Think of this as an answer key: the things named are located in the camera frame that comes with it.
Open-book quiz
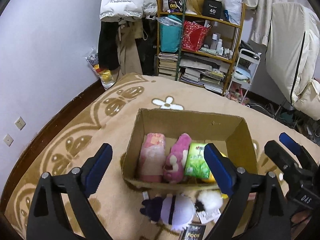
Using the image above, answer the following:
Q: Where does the white fluffy plush keychain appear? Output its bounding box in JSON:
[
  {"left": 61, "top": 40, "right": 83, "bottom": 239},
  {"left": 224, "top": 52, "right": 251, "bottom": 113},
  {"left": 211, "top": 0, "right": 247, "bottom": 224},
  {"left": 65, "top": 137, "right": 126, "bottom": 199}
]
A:
[{"left": 195, "top": 190, "right": 223, "bottom": 224}]

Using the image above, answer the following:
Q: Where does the black box marked 40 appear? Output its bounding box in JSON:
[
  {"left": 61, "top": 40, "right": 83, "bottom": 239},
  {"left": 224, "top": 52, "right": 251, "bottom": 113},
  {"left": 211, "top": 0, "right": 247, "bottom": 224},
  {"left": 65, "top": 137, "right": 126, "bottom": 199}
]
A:
[{"left": 202, "top": 0, "right": 222, "bottom": 19}]

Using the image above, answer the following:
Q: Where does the black Face tissue pack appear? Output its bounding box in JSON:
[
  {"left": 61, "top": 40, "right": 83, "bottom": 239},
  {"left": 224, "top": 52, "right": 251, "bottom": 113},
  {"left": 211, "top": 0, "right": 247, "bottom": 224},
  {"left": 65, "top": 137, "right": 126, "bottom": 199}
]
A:
[{"left": 179, "top": 224, "right": 206, "bottom": 240}]

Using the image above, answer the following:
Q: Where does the white plastic bag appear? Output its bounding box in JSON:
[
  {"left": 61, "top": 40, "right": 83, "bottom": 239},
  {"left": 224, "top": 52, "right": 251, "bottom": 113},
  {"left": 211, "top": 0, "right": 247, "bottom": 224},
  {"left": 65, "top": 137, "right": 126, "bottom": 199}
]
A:
[{"left": 222, "top": 0, "right": 242, "bottom": 25}]

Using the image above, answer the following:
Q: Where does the beige patterned blanket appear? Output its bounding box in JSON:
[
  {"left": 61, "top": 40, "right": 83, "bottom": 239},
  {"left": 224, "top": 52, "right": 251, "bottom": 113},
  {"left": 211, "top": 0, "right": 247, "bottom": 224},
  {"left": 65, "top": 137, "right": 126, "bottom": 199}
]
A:
[{"left": 3, "top": 73, "right": 311, "bottom": 240}]

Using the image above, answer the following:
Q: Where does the beige hanging coat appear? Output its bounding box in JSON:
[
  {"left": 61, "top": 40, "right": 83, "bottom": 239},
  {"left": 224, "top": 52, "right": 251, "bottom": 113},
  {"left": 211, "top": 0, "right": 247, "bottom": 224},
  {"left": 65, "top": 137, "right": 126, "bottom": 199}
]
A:
[{"left": 116, "top": 20, "right": 143, "bottom": 78}]

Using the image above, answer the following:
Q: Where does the black hanging coat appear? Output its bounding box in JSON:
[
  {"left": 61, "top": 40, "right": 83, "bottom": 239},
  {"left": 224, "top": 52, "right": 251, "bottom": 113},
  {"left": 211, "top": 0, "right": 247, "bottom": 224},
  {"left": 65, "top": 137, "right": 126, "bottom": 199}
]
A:
[{"left": 98, "top": 22, "right": 119, "bottom": 71}]

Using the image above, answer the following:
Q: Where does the blonde wig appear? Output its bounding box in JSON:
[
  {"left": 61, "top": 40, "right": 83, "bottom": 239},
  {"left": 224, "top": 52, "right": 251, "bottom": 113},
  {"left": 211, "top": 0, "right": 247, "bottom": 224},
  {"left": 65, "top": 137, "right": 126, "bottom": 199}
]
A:
[{"left": 186, "top": 0, "right": 204, "bottom": 15}]

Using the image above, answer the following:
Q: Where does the teal gift bag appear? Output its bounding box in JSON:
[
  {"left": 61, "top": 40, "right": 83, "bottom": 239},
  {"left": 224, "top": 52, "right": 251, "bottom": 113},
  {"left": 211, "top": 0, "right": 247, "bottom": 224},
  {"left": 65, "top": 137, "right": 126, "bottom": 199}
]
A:
[{"left": 158, "top": 15, "right": 182, "bottom": 53}]

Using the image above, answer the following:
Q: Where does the pink white plush toy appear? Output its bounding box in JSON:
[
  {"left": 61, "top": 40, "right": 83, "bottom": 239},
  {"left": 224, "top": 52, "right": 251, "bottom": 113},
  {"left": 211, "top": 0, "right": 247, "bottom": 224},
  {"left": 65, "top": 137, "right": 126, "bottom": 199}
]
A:
[{"left": 163, "top": 133, "right": 191, "bottom": 184}]

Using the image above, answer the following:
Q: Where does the white wall socket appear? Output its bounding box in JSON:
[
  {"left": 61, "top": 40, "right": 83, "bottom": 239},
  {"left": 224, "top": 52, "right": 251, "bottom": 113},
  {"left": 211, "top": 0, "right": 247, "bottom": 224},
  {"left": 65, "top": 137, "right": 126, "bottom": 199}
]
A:
[
  {"left": 3, "top": 134, "right": 14, "bottom": 147},
  {"left": 15, "top": 116, "right": 26, "bottom": 131}
]

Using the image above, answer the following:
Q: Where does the white utility cart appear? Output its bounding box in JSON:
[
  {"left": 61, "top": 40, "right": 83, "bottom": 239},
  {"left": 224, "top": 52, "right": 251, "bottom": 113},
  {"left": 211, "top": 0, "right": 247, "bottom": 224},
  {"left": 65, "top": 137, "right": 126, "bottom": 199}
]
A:
[{"left": 225, "top": 49, "right": 261, "bottom": 105}]

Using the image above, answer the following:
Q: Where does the green tissue pack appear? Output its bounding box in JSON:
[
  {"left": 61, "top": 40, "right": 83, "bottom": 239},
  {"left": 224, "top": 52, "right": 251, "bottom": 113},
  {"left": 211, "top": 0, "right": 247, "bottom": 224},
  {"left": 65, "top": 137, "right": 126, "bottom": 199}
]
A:
[{"left": 184, "top": 142, "right": 210, "bottom": 179}]

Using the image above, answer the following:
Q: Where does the pink towel pack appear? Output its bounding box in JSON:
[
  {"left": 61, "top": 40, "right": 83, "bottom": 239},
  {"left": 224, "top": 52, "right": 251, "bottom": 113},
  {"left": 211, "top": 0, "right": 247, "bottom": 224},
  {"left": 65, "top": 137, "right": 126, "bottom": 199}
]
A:
[{"left": 138, "top": 133, "right": 166, "bottom": 183}]

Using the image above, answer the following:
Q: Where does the red gift bag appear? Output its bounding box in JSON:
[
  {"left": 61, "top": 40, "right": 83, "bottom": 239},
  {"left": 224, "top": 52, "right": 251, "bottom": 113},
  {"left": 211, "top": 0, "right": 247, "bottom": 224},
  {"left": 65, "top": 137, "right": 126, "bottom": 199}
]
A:
[{"left": 182, "top": 21, "right": 210, "bottom": 52}]

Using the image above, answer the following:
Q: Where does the open cardboard box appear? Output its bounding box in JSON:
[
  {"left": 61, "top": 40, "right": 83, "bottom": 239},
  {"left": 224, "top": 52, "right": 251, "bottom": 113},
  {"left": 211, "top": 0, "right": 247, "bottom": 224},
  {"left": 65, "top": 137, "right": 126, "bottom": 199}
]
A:
[{"left": 122, "top": 108, "right": 257, "bottom": 191}]

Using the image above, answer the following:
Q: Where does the stack of books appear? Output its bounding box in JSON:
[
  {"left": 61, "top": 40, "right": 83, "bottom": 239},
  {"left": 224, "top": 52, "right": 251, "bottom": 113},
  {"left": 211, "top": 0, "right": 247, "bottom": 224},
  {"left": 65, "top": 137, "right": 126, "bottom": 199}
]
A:
[{"left": 157, "top": 52, "right": 178, "bottom": 80}]

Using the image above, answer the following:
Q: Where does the purple white plush toy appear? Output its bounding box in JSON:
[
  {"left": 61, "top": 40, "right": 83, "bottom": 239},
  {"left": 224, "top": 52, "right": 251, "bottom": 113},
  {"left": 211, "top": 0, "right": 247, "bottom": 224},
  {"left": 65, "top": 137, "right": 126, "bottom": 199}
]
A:
[{"left": 140, "top": 194, "right": 196, "bottom": 231}]

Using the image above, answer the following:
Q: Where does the wooden bookshelf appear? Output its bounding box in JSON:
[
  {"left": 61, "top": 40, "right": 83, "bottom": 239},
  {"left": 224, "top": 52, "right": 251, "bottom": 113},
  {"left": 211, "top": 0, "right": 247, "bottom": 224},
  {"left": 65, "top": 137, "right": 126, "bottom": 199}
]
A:
[{"left": 157, "top": 0, "right": 246, "bottom": 95}]

